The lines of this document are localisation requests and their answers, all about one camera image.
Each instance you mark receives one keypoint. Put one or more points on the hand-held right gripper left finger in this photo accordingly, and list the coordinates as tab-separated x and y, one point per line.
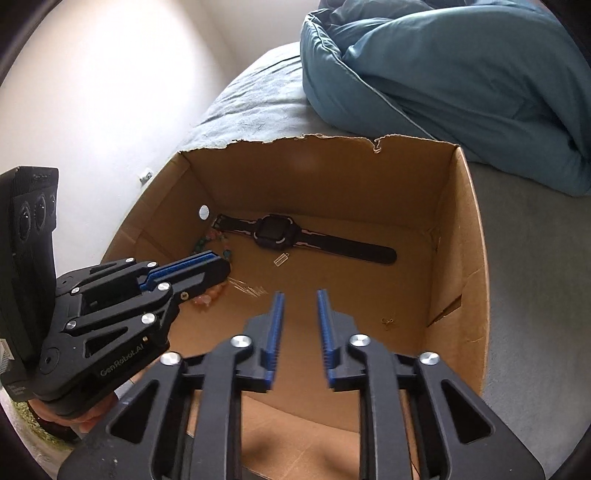
275	341

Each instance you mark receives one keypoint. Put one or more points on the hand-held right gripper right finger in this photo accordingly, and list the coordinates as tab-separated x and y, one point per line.
325	341

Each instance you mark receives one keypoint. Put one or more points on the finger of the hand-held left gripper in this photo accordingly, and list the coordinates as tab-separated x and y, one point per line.
198	277
115	274

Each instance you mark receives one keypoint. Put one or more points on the small gold earring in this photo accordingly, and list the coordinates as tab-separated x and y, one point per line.
390	321

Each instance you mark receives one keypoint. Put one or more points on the gold rectangular charm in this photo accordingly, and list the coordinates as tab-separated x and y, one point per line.
280	259

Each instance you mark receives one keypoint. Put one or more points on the black wrist watch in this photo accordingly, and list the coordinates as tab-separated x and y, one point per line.
277	233

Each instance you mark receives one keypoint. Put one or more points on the brown cardboard box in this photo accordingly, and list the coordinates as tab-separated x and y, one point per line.
332	203

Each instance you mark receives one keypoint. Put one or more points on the person's left hand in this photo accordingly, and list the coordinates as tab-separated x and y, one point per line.
94	417

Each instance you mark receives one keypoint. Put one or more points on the teal duvet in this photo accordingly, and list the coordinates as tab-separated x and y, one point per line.
452	78

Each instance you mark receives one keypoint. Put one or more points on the wall outlet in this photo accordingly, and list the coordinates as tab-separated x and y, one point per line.
147	175

